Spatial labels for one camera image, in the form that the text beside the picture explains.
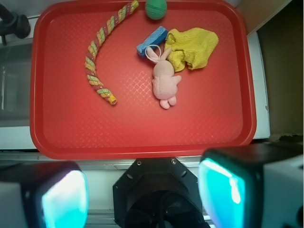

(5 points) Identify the multicolour twisted rope toy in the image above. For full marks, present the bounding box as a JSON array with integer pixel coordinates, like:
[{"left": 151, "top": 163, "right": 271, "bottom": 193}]
[{"left": 85, "top": 0, "right": 140, "bottom": 106}]

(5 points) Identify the red plastic tray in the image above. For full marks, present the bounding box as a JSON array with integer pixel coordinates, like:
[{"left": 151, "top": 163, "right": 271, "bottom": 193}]
[{"left": 30, "top": 0, "right": 257, "bottom": 160}]

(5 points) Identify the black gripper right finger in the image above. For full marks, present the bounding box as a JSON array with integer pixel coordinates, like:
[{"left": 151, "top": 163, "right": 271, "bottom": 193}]
[{"left": 198, "top": 142, "right": 304, "bottom": 228}]

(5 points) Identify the grey sink basin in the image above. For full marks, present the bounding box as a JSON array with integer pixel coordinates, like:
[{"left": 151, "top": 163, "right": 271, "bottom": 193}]
[{"left": 0, "top": 38, "right": 33, "bottom": 127}]

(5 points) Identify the blue sponge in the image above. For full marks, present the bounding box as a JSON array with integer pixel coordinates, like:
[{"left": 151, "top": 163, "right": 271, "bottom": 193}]
[{"left": 136, "top": 26, "right": 168, "bottom": 57}]

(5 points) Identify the grey faucet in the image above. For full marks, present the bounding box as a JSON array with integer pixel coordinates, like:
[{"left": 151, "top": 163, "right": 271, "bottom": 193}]
[{"left": 0, "top": 4, "right": 31, "bottom": 46}]

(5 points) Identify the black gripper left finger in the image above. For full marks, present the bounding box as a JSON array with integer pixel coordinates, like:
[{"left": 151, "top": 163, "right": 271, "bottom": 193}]
[{"left": 0, "top": 161, "right": 89, "bottom": 228}]

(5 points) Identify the green rubber ball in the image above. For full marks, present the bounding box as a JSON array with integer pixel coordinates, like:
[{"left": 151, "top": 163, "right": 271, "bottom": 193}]
[{"left": 145, "top": 0, "right": 167, "bottom": 20}]

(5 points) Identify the yellow cloth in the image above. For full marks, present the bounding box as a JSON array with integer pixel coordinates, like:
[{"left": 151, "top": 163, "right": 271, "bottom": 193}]
[{"left": 164, "top": 28, "right": 219, "bottom": 72}]

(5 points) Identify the pink plush bunny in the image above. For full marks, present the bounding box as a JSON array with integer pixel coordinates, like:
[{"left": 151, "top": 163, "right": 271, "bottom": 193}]
[{"left": 145, "top": 45, "right": 182, "bottom": 110}]

